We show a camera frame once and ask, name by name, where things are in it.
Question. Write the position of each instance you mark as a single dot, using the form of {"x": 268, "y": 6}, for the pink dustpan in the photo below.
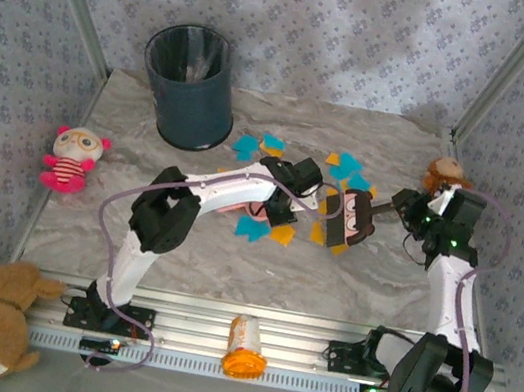
{"x": 252, "y": 209}

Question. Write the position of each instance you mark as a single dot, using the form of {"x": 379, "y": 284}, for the brown plush monkey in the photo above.
{"x": 441, "y": 172}

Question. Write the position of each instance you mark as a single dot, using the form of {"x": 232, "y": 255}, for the cartoon face hand brush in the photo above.
{"x": 353, "y": 212}

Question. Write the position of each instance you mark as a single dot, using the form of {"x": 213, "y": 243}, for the dark blue trash bin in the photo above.
{"x": 192, "y": 102}

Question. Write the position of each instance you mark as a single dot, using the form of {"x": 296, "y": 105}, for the pink striped plush doll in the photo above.
{"x": 73, "y": 157}

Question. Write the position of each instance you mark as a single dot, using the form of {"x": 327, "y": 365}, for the white bottle with orange cap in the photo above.
{"x": 243, "y": 345}

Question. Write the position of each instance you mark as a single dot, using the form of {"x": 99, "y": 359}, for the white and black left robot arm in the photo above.
{"x": 238, "y": 187}

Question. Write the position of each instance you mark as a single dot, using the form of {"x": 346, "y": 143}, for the blue paper scrap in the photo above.
{"x": 359, "y": 181}
{"x": 274, "y": 141}
{"x": 339, "y": 174}
{"x": 245, "y": 146}
{"x": 252, "y": 229}
{"x": 350, "y": 162}

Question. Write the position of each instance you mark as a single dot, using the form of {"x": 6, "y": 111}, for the aluminium rail base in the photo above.
{"x": 198, "y": 327}

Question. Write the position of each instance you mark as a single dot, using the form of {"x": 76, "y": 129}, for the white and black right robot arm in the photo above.
{"x": 447, "y": 300}

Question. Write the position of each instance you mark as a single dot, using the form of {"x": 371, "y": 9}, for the orange paper scrap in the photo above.
{"x": 333, "y": 159}
{"x": 270, "y": 150}
{"x": 323, "y": 208}
{"x": 317, "y": 232}
{"x": 283, "y": 234}
{"x": 338, "y": 250}
{"x": 372, "y": 191}
{"x": 222, "y": 170}

